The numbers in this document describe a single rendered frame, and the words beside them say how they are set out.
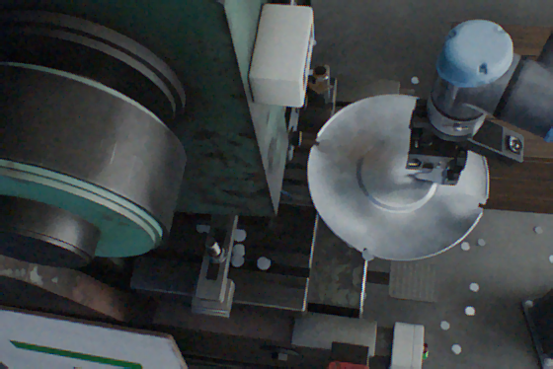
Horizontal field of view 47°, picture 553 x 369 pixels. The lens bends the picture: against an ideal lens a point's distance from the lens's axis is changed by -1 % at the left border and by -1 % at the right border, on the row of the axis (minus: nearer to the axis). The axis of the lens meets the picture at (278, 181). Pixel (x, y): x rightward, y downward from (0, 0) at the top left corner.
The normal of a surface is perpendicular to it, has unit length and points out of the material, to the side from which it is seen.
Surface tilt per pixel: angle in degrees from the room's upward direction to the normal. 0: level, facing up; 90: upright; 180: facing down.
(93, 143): 41
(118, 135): 49
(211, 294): 0
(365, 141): 3
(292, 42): 0
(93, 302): 74
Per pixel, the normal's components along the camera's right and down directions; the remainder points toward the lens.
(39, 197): -0.15, 0.91
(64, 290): 0.92, -0.01
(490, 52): -0.08, -0.40
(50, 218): 0.56, -0.24
